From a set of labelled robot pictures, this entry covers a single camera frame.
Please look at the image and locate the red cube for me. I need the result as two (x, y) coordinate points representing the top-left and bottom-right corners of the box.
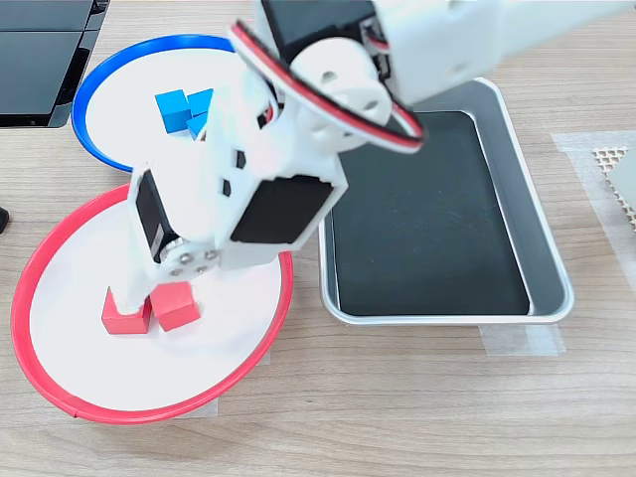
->
(148, 280), (202, 333)
(100, 286), (153, 336)

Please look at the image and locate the blue cube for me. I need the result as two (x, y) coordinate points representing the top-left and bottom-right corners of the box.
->
(154, 89), (193, 135)
(185, 113), (211, 143)
(185, 88), (216, 118)

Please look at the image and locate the red-rimmed white plate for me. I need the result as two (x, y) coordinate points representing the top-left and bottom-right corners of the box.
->
(10, 183), (295, 426)

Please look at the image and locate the blue-rimmed white plate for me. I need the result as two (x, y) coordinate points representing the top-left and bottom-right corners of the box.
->
(71, 33), (240, 175)

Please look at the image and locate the clear tape strip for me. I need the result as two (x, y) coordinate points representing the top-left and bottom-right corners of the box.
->
(478, 322), (567, 357)
(171, 396), (220, 421)
(550, 130), (636, 294)

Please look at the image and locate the black glossy device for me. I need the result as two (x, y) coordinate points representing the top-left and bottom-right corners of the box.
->
(0, 0), (111, 129)

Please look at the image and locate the black mat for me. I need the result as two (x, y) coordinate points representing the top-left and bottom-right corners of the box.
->
(330, 110), (532, 318)

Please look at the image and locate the steel tray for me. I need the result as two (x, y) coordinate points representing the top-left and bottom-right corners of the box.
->
(317, 77), (576, 328)

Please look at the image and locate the pale perforated plate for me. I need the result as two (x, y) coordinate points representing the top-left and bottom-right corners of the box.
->
(591, 141), (636, 236)

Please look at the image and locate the red black white cable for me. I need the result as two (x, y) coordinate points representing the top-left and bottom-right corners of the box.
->
(227, 19), (427, 156)

